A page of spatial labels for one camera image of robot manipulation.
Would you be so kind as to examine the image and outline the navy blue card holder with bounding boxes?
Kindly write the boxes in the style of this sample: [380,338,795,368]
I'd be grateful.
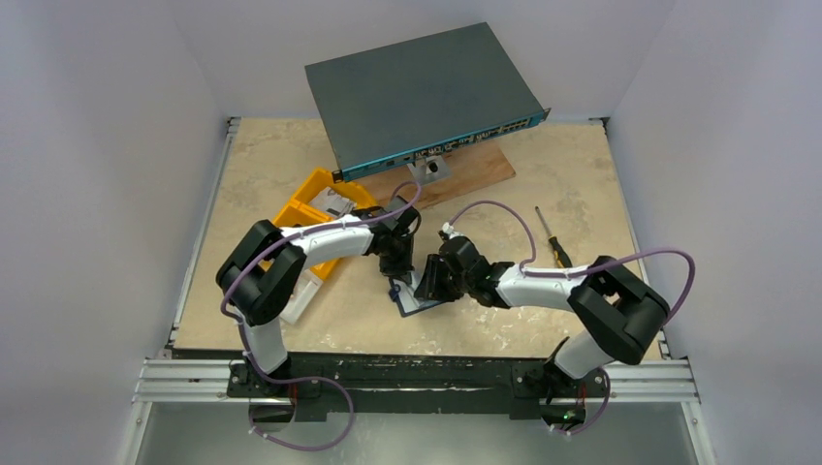
[388,271,444,318]

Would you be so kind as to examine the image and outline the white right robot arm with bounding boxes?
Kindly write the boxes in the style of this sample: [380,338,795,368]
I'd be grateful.
[414,236,671,394]

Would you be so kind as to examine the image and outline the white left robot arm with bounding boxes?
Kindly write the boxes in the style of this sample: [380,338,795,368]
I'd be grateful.
[215,197,421,396]

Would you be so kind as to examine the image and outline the grey cards in bin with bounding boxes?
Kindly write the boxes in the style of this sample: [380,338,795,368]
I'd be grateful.
[308,187,357,223]

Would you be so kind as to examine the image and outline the white plastic bin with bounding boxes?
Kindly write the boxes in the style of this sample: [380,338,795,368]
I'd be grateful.
[280,269,324,325]

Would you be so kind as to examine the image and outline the yellow plastic bin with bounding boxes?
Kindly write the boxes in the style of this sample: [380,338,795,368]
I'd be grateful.
[258,167,379,282]

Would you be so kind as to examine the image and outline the yellow black screwdriver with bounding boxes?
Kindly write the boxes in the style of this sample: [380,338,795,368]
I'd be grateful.
[534,206,573,268]

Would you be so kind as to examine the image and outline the wooden board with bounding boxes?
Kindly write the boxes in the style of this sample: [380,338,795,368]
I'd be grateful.
[356,141,516,209]

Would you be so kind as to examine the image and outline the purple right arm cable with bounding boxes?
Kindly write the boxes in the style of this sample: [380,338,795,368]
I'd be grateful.
[447,200,697,328]

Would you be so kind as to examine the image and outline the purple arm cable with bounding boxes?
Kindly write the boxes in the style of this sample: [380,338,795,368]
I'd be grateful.
[219,180,424,387]
[447,200,697,328]

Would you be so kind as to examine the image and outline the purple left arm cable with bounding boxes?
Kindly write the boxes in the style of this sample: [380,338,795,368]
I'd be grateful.
[219,180,424,387]

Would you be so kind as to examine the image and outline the grey metal switch stand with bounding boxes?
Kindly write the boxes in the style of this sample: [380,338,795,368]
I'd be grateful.
[408,155,452,186]

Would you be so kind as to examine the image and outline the grey network switch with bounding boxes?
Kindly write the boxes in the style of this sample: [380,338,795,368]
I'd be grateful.
[304,22,550,182]

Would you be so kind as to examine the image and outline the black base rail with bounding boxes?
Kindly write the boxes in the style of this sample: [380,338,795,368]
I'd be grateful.
[227,352,610,426]

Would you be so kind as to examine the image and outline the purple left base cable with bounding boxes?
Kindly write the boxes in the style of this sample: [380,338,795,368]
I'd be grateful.
[246,375,357,454]

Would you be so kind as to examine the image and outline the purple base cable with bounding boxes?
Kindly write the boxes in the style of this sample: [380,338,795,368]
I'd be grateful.
[246,375,357,454]
[549,372,613,438]

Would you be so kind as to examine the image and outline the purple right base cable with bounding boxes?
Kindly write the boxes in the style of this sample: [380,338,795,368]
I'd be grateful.
[549,372,613,438]

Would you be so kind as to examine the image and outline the aluminium frame rail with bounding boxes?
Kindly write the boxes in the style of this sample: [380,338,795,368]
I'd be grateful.
[132,359,230,403]

